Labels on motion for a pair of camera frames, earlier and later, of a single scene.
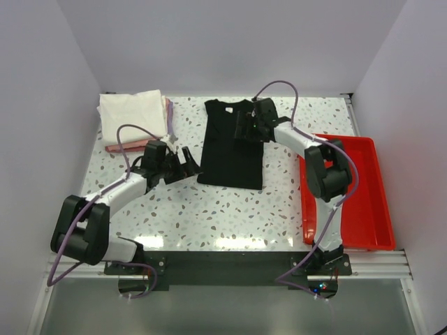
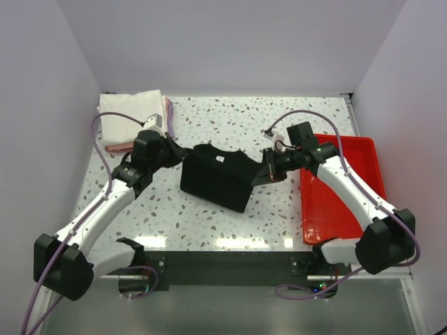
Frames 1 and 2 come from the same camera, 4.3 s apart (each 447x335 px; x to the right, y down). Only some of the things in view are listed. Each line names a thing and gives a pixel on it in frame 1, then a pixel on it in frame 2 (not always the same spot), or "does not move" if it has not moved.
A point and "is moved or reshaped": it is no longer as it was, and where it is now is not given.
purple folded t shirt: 170,109 does not move
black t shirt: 223,160 is moved or reshaped
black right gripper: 246,118 -> 266,174
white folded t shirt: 147,109 does not move
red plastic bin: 367,220 does not move
